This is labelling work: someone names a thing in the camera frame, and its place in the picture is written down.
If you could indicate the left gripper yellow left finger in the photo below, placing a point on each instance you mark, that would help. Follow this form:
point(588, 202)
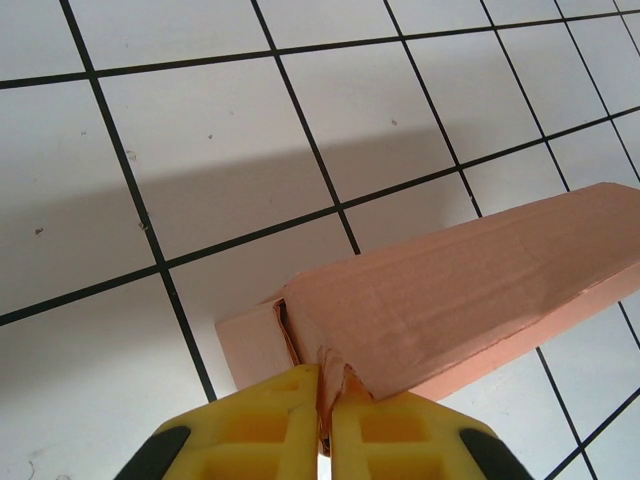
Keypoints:
point(300, 440)

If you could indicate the pink paper box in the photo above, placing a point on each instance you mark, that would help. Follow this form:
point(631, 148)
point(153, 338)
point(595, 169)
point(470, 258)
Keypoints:
point(425, 300)

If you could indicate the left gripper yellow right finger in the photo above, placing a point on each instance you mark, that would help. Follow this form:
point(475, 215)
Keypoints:
point(350, 450)

